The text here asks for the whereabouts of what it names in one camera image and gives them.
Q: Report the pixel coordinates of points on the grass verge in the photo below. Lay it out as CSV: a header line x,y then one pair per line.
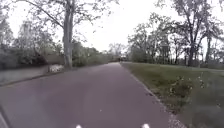
x,y
160,77

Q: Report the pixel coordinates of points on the row of trees and bushes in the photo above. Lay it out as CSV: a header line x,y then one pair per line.
x,y
30,51

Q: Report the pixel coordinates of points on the robot's own part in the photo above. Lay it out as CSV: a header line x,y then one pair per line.
x,y
78,126
145,126

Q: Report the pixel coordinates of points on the grey asphalt path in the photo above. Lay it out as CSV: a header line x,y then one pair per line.
x,y
100,100

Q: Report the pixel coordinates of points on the large pale-trunked tree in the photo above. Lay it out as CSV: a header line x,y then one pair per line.
x,y
68,43

